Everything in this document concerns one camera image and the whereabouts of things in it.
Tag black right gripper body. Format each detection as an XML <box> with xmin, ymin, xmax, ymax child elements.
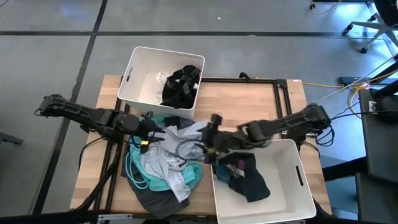
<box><xmin>205</xmin><ymin>113</ymin><xmax>247</xmax><ymax>165</ymax></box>

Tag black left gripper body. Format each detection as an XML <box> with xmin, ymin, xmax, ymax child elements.
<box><xmin>133</xmin><ymin>111</ymin><xmax>155</xmax><ymax>154</ymax></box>

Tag light grey-blue shirt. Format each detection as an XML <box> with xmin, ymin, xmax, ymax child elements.
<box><xmin>161</xmin><ymin>121</ymin><xmax>212</xmax><ymax>162</ymax></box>

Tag blue-grey garment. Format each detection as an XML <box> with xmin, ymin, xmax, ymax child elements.
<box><xmin>164</xmin><ymin>116</ymin><xmax>195</xmax><ymax>130</ymax></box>

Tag pile of mixed clothes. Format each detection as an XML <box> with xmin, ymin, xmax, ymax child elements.
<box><xmin>124</xmin><ymin>114</ymin><xmax>205</xmax><ymax>192</ymax></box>

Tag black garment with white print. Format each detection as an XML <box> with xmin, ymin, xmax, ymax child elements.
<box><xmin>160</xmin><ymin>64</ymin><xmax>202</xmax><ymax>110</ymax></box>

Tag navy blue garment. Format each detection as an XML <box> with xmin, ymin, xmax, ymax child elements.
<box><xmin>226</xmin><ymin>152</ymin><xmax>271</xmax><ymax>203</ymax></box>

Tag dark grey garment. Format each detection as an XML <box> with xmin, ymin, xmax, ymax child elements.
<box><xmin>121</xmin><ymin>149</ymin><xmax>190</xmax><ymax>219</ymax></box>

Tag white plastic bin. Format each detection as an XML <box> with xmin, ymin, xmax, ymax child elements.
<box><xmin>210</xmin><ymin>139</ymin><xmax>317</xmax><ymax>224</ymax></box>
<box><xmin>117</xmin><ymin>45</ymin><xmax>206</xmax><ymax>121</ymax></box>

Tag black floor beam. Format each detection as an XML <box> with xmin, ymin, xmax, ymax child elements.
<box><xmin>322</xmin><ymin>157</ymin><xmax>368</xmax><ymax>182</ymax></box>

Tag grey stand foot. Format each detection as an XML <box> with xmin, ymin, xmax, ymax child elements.
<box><xmin>0</xmin><ymin>132</ymin><xmax>24</xmax><ymax>146</ymax></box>

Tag black cart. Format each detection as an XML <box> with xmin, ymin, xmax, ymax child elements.
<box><xmin>356</xmin><ymin>88</ymin><xmax>398</xmax><ymax>224</ymax></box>

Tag black rounded device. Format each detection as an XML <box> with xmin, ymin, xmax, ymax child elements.
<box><xmin>374</xmin><ymin>95</ymin><xmax>398</xmax><ymax>123</ymax></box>

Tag white-legged office chair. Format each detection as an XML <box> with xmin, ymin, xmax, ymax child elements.
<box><xmin>341</xmin><ymin>0</ymin><xmax>398</xmax><ymax>55</ymax></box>

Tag dark gripper cable loop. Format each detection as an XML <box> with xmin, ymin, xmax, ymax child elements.
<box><xmin>175</xmin><ymin>138</ymin><xmax>205</xmax><ymax>163</ymax></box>

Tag black aluminium frame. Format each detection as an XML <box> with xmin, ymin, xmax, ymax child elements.
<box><xmin>70</xmin><ymin>72</ymin><xmax>332</xmax><ymax>224</ymax></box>

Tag silver metal bracket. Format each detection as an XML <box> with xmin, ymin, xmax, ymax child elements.
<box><xmin>98</xmin><ymin>213</ymin><xmax>134</xmax><ymax>224</ymax></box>

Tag blue and black cables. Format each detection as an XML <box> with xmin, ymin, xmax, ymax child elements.
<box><xmin>310</xmin><ymin>105</ymin><xmax>361</xmax><ymax>147</ymax></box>

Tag yellow cable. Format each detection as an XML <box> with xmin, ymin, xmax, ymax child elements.
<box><xmin>301</xmin><ymin>70</ymin><xmax>398</xmax><ymax>119</ymax></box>
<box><xmin>310</xmin><ymin>0</ymin><xmax>343</xmax><ymax>16</ymax></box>

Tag white cable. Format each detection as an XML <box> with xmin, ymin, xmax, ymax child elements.
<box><xmin>312</xmin><ymin>55</ymin><xmax>398</xmax><ymax>105</ymax></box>

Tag black floor rail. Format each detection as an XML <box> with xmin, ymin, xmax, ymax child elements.
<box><xmin>338</xmin><ymin>76</ymin><xmax>398</xmax><ymax>86</ymax></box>

